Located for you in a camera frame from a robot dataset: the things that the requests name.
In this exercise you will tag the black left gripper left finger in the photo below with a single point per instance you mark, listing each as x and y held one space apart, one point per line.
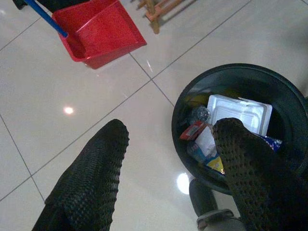
91 173

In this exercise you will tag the wooden rack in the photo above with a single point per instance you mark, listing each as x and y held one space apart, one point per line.
154 14

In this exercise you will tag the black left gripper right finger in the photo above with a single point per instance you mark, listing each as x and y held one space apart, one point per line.
250 173

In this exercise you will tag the red snack wrapper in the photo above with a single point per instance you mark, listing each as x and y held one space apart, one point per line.
192 131

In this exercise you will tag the blue and yellow packet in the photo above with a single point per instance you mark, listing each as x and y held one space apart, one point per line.
214 163

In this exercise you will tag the crumpled silver foil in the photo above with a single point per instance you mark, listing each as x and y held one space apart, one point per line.
201 115

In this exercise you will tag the black round rubbish bin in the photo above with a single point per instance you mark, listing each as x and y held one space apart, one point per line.
288 101

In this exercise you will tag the dark robot leg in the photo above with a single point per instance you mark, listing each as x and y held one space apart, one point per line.
204 199

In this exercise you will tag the white foam box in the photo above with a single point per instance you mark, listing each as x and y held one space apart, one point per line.
231 107

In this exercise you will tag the blue dotted packet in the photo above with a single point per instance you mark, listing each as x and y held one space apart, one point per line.
273 143

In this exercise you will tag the white paper scrap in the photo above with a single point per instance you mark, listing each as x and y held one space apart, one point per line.
205 142

